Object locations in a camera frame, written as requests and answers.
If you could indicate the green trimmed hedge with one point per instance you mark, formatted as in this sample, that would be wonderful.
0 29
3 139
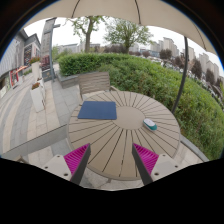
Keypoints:
200 117

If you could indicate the white planter box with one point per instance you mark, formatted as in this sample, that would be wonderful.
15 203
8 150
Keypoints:
35 64
37 97

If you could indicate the white planter box far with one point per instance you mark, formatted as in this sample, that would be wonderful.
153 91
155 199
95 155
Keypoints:
35 64

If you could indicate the grey street sign pole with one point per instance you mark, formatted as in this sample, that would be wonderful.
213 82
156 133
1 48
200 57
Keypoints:
47 61

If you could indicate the white and teal computer mouse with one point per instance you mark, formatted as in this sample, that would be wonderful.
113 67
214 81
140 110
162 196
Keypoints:
150 124

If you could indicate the round slatted wooden table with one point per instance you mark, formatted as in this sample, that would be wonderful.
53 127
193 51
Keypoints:
111 140

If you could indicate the white planter box near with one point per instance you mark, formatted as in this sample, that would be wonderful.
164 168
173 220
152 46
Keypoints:
37 97

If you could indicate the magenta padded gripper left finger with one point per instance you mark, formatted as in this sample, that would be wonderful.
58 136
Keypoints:
70 167

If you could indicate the beige patio umbrella canopy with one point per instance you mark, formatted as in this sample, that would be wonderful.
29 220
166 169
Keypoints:
142 12

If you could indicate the dark blue mouse pad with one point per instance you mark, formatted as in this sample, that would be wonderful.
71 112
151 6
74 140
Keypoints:
99 110

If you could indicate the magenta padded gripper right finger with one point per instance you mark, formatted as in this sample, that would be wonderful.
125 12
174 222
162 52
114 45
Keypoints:
152 166

